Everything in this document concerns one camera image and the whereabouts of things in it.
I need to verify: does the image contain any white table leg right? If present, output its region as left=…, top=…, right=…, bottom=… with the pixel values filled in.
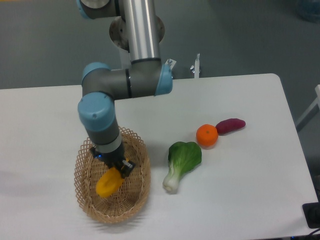
left=295, top=84, right=320, bottom=133

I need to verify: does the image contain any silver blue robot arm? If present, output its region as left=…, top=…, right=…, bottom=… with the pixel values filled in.
left=77, top=0, right=173, bottom=178

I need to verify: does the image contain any black device at edge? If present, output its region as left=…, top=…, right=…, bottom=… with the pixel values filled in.
left=302, top=202, right=320, bottom=229

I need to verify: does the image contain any white metal frame bracket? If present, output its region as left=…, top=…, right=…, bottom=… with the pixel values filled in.
left=165, top=53, right=201, bottom=79

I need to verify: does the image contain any woven wicker basket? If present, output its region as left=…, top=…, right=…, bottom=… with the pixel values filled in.
left=74, top=127, right=151, bottom=224

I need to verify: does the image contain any yellow mango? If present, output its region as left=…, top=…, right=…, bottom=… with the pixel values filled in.
left=95, top=166, right=130, bottom=198

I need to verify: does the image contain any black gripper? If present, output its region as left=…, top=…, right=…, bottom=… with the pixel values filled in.
left=89, top=144, right=136, bottom=178

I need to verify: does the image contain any purple sweet potato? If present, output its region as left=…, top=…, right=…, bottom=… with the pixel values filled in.
left=215, top=118, right=246, bottom=135

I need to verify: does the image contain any green bok choy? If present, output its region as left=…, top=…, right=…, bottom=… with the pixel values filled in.
left=162, top=141, right=202, bottom=194

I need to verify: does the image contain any orange tangerine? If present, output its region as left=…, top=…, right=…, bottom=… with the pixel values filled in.
left=195, top=124, right=219, bottom=147

